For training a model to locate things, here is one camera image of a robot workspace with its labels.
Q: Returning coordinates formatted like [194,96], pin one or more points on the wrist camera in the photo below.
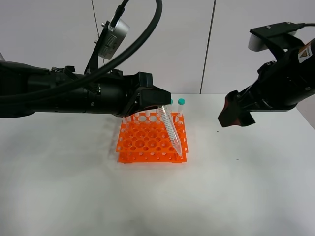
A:
[279,35]
[106,46]

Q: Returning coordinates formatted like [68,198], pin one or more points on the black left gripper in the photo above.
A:
[125,95]

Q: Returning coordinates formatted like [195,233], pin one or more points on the teal-capped test tube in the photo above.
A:
[171,130]

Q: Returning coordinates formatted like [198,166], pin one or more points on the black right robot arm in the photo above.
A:
[280,86]

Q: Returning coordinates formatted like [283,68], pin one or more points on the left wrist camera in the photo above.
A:
[106,46]

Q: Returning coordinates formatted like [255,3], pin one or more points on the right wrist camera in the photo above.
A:
[279,35]

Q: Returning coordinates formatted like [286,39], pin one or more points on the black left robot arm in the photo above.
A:
[18,78]

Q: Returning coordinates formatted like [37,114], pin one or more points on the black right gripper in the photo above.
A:
[280,86]

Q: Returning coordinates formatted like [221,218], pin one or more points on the orange test tube rack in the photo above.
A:
[147,140]

